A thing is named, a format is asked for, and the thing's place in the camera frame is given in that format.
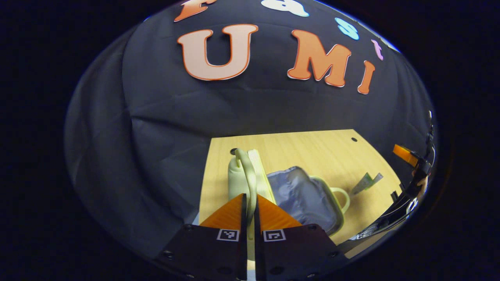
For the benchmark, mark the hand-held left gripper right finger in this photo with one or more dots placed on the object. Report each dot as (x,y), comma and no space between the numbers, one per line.
(258,242)

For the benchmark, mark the pale yellow suitcase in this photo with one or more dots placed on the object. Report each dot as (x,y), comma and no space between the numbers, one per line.
(300,195)

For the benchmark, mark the slim green tube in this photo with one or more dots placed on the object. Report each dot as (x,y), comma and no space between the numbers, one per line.
(367,182)

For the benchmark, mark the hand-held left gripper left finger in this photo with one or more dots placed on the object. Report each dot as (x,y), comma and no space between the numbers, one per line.
(244,234)

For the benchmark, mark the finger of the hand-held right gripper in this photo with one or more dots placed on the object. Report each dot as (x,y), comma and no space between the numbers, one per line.
(404,155)

